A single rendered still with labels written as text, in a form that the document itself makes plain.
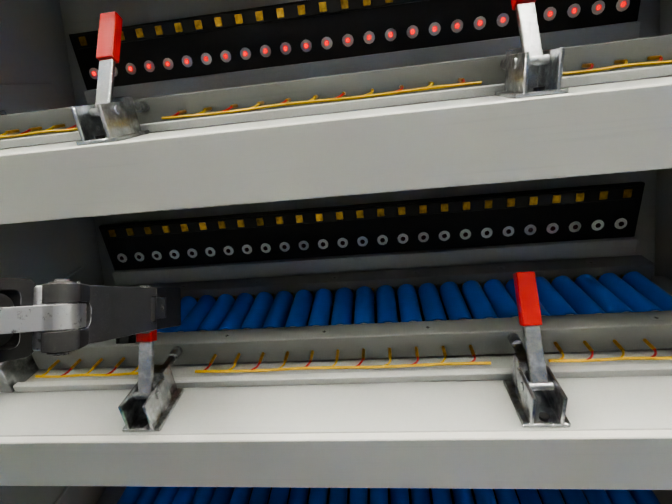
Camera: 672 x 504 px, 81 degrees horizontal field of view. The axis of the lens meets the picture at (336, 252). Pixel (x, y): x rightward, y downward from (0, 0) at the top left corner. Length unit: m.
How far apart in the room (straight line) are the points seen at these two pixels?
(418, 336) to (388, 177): 0.13
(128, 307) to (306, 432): 0.14
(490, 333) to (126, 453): 0.27
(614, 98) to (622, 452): 0.20
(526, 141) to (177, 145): 0.20
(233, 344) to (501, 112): 0.25
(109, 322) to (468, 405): 0.22
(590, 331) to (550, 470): 0.10
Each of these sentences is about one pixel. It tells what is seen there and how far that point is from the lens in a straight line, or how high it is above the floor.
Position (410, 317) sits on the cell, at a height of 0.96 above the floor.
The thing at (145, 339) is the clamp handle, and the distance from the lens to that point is 0.32.
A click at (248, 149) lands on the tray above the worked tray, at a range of 0.25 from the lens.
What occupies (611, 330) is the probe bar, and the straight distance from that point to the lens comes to 0.35.
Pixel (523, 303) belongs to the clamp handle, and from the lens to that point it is 0.29.
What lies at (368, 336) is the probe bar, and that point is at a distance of 0.32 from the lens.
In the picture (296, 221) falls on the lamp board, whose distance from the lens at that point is 0.40.
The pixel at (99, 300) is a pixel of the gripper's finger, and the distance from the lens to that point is 0.20.
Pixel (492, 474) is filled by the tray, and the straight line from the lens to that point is 0.30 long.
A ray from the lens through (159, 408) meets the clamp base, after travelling 0.33.
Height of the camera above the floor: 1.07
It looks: 7 degrees down
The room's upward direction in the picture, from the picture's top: 5 degrees counter-clockwise
